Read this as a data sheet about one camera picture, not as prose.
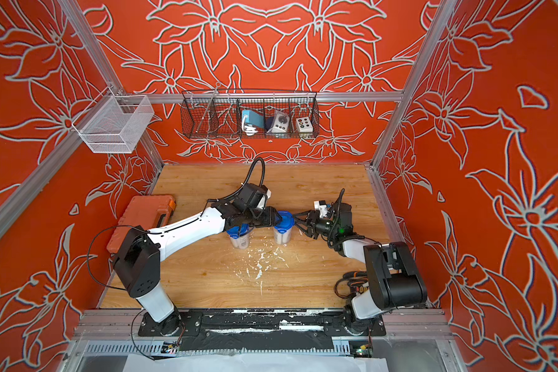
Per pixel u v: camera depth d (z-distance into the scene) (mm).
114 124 921
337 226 711
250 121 854
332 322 727
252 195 654
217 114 983
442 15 714
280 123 907
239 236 805
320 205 849
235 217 610
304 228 826
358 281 798
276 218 774
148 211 954
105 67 834
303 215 817
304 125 944
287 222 831
